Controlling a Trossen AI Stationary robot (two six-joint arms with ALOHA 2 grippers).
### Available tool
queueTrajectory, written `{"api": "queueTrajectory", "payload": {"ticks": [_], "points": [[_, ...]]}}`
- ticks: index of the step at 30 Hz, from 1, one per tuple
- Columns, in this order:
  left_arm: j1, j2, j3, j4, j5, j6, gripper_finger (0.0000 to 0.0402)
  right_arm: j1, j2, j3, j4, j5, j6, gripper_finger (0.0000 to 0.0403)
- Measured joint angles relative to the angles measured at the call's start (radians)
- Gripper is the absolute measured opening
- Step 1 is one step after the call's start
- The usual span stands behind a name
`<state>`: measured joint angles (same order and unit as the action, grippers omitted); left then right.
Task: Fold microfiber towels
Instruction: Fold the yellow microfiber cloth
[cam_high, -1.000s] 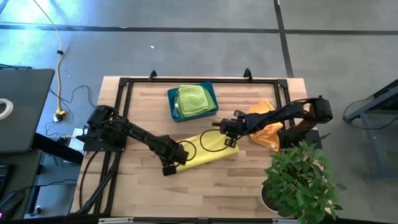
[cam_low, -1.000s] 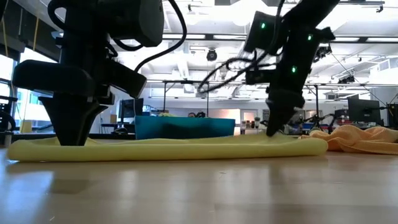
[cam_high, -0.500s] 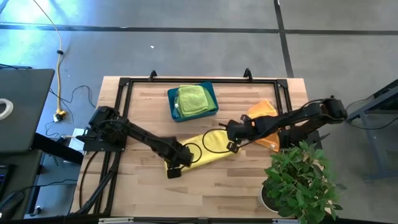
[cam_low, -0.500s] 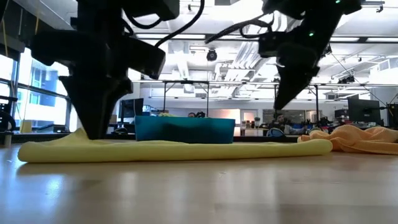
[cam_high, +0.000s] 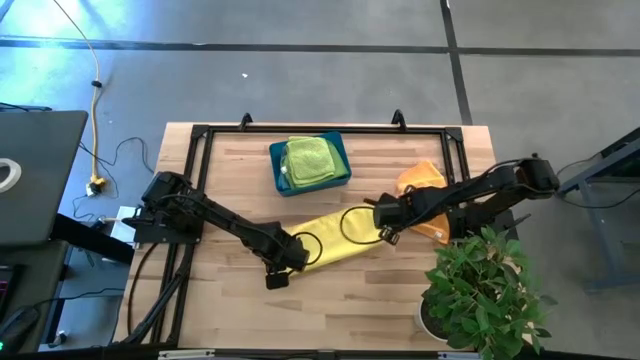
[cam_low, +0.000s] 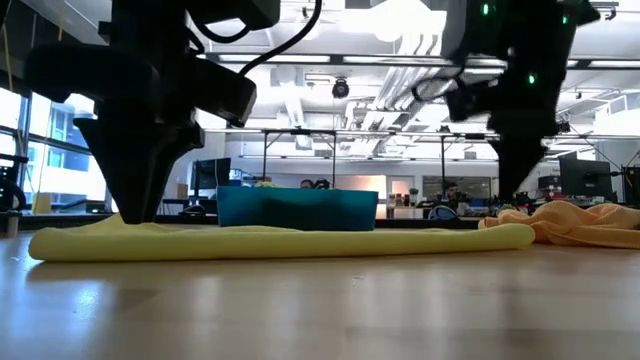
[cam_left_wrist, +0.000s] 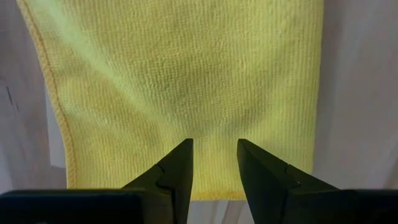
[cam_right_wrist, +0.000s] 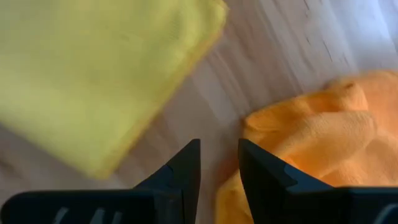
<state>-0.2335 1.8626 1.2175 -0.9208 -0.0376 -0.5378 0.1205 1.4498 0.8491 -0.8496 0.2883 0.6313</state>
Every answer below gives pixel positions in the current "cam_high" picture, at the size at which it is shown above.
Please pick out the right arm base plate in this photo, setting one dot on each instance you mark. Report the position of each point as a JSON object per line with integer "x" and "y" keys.
{"x": 510, "y": 220}

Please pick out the black computer mouse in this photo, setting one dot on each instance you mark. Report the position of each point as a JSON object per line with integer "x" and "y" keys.
{"x": 17, "y": 325}

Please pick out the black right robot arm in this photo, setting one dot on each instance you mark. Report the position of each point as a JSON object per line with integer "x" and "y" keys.
{"x": 475, "y": 192}

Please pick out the orange microfiber towel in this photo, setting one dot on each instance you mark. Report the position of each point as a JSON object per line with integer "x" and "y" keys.
{"x": 420, "y": 175}

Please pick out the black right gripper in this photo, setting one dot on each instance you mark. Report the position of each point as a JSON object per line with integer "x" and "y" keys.
{"x": 390, "y": 215}

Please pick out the blue plastic bin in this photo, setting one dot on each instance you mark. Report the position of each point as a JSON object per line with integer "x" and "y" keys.
{"x": 274, "y": 165}

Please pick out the lime green microfiber towel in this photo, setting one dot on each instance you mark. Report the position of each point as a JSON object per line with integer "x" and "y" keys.
{"x": 307, "y": 160}

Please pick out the black aluminium frame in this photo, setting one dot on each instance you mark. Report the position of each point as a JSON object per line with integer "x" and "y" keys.
{"x": 250, "y": 129}

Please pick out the yellow microfiber towel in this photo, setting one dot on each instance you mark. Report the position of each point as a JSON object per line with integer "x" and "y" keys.
{"x": 335, "y": 240}

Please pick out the green leafy plant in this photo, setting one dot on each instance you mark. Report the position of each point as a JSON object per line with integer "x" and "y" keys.
{"x": 485, "y": 300}

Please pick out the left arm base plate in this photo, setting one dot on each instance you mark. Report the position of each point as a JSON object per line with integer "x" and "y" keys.
{"x": 160, "y": 232}

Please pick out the white box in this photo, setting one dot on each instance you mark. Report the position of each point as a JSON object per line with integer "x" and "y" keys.
{"x": 120, "y": 235}

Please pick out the black desk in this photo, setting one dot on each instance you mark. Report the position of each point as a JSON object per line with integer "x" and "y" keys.
{"x": 35, "y": 280}

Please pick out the white plant pot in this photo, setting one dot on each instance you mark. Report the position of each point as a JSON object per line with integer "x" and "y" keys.
{"x": 422, "y": 325}

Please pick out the black keyboard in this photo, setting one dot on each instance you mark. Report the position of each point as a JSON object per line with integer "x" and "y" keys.
{"x": 7, "y": 290}

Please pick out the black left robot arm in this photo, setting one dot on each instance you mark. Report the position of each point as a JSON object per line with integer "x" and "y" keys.
{"x": 230, "y": 225}

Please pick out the dark metal side table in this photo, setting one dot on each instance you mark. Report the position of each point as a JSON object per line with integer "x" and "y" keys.
{"x": 605, "y": 235}

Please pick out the white tape roll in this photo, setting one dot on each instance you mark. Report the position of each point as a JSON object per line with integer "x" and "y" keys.
{"x": 16, "y": 175}

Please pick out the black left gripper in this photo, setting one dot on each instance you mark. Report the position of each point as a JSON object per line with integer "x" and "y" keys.
{"x": 290, "y": 252}

